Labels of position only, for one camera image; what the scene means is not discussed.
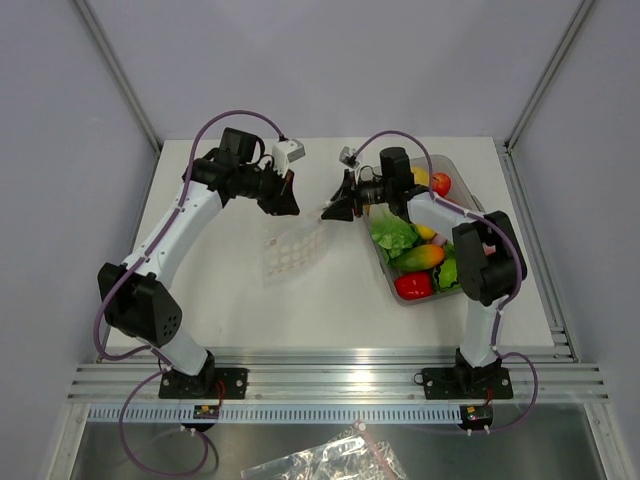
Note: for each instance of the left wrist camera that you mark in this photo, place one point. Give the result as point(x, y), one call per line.
point(285, 152)

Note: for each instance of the grey plastic food tray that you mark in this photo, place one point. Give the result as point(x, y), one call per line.
point(459, 194)

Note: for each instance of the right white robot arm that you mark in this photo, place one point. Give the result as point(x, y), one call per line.
point(489, 262)

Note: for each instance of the clear dotted zip bag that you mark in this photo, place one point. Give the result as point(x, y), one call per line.
point(292, 245)

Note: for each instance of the toy napa cabbage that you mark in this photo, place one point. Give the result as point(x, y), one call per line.
point(391, 233)

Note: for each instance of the white slotted cable duct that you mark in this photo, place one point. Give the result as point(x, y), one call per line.
point(236, 413)

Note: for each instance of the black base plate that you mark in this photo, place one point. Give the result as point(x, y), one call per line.
point(225, 383)
point(440, 382)

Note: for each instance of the toy red bell pepper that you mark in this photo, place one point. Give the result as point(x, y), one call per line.
point(414, 286)

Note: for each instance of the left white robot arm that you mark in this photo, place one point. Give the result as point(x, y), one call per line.
point(136, 298)

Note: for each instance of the toy yellow pear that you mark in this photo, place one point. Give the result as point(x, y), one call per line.
point(421, 176)

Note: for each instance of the spare clear plastic bags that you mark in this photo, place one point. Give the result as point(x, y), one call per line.
point(353, 454)

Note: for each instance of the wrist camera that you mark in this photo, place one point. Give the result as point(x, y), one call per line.
point(285, 152)
point(349, 157)

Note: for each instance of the aluminium mounting rail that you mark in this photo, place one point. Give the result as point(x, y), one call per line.
point(348, 376)

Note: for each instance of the toy red apple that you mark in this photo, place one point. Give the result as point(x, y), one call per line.
point(441, 183)

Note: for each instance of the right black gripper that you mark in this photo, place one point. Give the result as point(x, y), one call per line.
point(341, 206)

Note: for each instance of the toy mango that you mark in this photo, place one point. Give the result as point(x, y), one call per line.
point(423, 257)

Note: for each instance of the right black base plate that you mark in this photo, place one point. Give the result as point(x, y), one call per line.
point(440, 382)

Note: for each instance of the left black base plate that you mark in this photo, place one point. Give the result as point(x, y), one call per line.
point(225, 383)

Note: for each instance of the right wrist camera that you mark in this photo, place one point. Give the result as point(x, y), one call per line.
point(349, 157)

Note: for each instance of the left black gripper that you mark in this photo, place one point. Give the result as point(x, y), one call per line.
point(282, 201)

